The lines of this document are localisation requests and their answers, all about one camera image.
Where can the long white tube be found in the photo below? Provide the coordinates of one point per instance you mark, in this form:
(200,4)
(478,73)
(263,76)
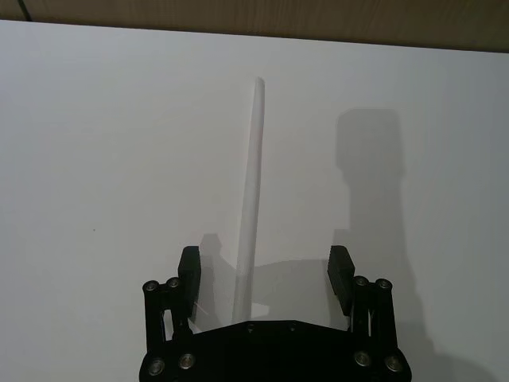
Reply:
(250,199)

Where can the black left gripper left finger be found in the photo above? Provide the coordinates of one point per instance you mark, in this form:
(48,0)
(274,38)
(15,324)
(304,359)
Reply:
(187,278)

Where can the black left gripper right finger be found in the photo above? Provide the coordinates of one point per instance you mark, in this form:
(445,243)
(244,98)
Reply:
(341,278)

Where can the white table cloth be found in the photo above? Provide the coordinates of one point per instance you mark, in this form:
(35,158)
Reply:
(99,159)

